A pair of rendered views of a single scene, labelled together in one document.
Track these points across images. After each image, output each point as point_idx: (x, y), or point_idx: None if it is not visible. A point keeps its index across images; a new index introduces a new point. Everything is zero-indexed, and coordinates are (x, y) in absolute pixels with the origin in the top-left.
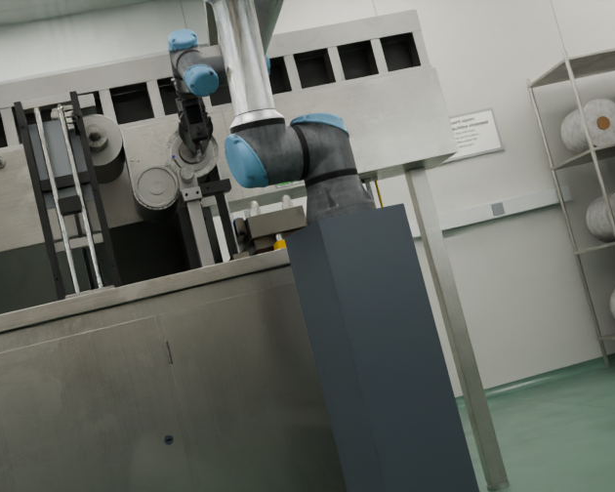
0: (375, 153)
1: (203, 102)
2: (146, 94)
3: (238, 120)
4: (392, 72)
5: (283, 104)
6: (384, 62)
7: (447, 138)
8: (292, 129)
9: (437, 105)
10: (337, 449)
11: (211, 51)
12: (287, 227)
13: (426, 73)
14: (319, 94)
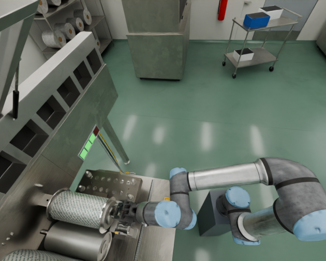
0: (102, 115)
1: (134, 203)
2: None
3: (259, 237)
4: (95, 74)
5: (67, 123)
6: (91, 71)
7: (115, 92)
8: (250, 212)
9: (110, 81)
10: (205, 232)
11: (4, 123)
12: (140, 189)
13: (104, 68)
14: (78, 105)
